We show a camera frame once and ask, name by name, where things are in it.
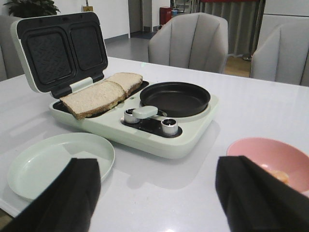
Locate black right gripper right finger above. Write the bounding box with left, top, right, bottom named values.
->
left=215, top=156, right=309, bottom=232

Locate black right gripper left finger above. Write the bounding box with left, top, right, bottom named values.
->
left=2, top=158, right=100, bottom=232

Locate pink shrimp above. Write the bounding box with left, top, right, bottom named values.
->
left=261, top=166, right=289, bottom=185

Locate pink bowl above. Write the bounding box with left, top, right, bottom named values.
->
left=226, top=137, right=309, bottom=196

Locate bread slice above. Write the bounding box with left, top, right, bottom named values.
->
left=107, top=72, right=143, bottom=97
left=60, top=81, right=126, bottom=120

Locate breakfast maker hinged lid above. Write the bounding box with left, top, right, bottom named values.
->
left=11, top=12, right=108, bottom=99

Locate mint green breakfast maker base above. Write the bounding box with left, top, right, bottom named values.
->
left=50, top=82, right=219, bottom=159

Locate mint green plate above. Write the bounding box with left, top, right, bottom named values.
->
left=7, top=132, right=115, bottom=201

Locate right silver control knob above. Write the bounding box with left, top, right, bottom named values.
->
left=161, top=118, right=178, bottom=136

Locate black round frying pan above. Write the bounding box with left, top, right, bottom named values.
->
left=140, top=82, right=211, bottom=117

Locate right grey upholstered chair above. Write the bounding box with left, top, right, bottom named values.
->
left=250, top=20, right=309, bottom=87

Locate grey upholstered chair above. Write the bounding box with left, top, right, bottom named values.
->
left=148, top=13, right=228, bottom=73
left=250, top=20, right=309, bottom=87

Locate left grey upholstered chair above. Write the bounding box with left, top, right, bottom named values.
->
left=148, top=13, right=228, bottom=73

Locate green potted plant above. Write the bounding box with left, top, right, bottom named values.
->
left=4, top=0, right=60, bottom=18

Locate red bin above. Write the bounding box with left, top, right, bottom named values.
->
left=159, top=7, right=172, bottom=25

